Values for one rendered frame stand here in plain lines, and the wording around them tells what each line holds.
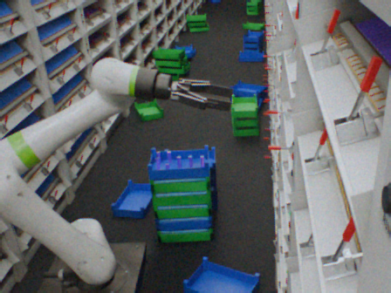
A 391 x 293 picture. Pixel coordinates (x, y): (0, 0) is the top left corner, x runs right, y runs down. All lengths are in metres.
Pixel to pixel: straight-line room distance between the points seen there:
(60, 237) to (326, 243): 0.95
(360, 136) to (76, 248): 1.11
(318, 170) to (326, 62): 0.19
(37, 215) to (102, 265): 0.28
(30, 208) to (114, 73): 0.45
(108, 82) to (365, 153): 0.99
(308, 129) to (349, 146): 0.48
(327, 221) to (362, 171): 0.26
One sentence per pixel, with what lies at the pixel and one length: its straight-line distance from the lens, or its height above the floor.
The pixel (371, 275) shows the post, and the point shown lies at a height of 1.31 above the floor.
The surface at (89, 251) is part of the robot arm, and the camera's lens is 1.48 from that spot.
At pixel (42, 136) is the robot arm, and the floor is 0.98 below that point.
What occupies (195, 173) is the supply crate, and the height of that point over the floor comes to 0.42.
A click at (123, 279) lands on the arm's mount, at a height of 0.36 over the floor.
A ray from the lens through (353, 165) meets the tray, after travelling 0.45.
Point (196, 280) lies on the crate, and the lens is 2.24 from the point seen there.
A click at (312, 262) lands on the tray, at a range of 0.91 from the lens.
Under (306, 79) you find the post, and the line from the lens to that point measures 0.92.
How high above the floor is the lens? 1.53
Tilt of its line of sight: 30 degrees down
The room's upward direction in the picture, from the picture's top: 2 degrees counter-clockwise
